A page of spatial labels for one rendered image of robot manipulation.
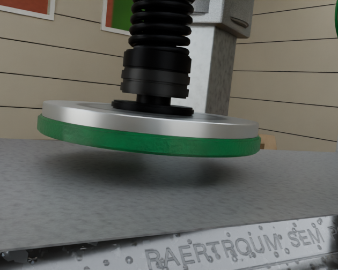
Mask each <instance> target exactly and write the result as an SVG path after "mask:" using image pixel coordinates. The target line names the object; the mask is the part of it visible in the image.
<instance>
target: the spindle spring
mask: <svg viewBox="0 0 338 270"><path fill-rule="evenodd" d="M133 2H134V4H133V5H132V6H131V11H132V13H133V15H132V16H131V17H130V22H131V23H132V25H131V27H130V29H129V32H130V35H132V36H131V37H130V38H129V39H128V43H129V44H130V45H131V46H132V47H133V49H149V50H160V51H168V52H173V53H179V54H184V55H189V53H190V52H189V50H188V49H187V48H184V47H177V46H189V45H190V39H189V38H188V37H186V36H188V35H191V33H192V30H191V28H190V27H188V26H189V25H191V23H192V22H193V19H192V17H191V16H190V14H192V13H193V12H194V8H193V6H192V5H191V4H193V3H194V2H195V0H181V1H176V0H133ZM150 8H163V9H175V10H180V12H174V11H161V10H151V11H142V9H150ZM143 20H171V21H178V22H179V24H175V23H170V22H143ZM143 31H163V32H175V33H178V34H177V35H173V34H159V33H144V34H143ZM143 42H160V43H174V44H177V46H166V45H156V44H144V45H142V43H143Z"/></svg>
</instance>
